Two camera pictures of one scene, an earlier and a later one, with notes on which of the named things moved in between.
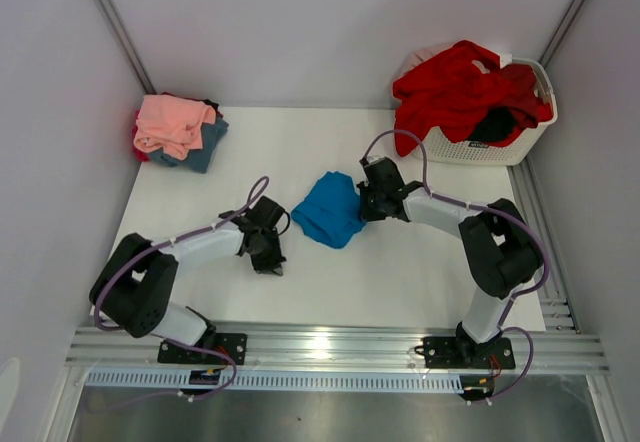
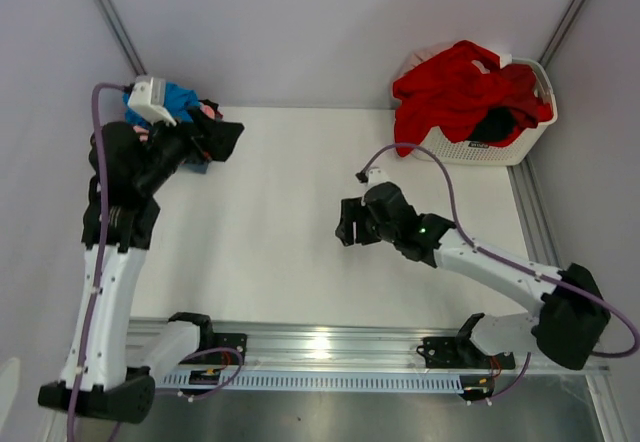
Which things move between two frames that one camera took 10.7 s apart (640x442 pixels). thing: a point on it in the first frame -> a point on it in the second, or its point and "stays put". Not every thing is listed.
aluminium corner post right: x=571 y=13 stays put
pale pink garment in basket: x=419 y=55 stays put
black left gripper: x=273 y=263 -> x=206 y=137
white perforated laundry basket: x=505 y=151 stays put
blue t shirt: x=332 y=213 -> x=181 y=102
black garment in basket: x=498 y=124 stays put
